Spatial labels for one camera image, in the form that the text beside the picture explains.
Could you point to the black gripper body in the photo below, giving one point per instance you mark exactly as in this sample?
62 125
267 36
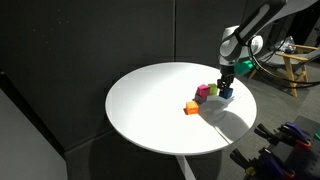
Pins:
226 74

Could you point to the lime green cube block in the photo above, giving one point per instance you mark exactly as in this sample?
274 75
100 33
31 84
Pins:
213 89

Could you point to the blue cube block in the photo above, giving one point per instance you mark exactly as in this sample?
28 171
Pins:
226 93

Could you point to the magenta cube block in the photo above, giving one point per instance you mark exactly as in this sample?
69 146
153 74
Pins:
203 90

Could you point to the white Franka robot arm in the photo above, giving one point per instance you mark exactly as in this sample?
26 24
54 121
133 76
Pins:
253 23

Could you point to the orange cube block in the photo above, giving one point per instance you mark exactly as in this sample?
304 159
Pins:
191 108

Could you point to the grey chair cushion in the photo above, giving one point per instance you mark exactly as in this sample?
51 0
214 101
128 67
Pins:
271 59

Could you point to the clear plastic bag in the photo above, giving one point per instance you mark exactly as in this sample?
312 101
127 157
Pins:
283 43

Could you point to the black spring clamp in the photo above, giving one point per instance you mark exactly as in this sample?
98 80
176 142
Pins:
241 159

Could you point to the purple clamp with orange tip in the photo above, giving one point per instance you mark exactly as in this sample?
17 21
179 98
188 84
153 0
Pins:
296 133

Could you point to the purple clamp with red tip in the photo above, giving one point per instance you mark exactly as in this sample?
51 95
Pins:
273 166

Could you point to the small green object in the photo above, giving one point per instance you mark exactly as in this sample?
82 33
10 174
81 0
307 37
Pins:
318 134

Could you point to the perforated pegboard cart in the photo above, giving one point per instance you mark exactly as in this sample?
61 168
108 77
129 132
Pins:
306 163

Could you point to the wooden armchair frame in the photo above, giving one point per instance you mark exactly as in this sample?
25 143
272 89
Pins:
292 78

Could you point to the white table pedestal leg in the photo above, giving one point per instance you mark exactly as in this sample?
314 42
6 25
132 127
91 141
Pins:
185 168

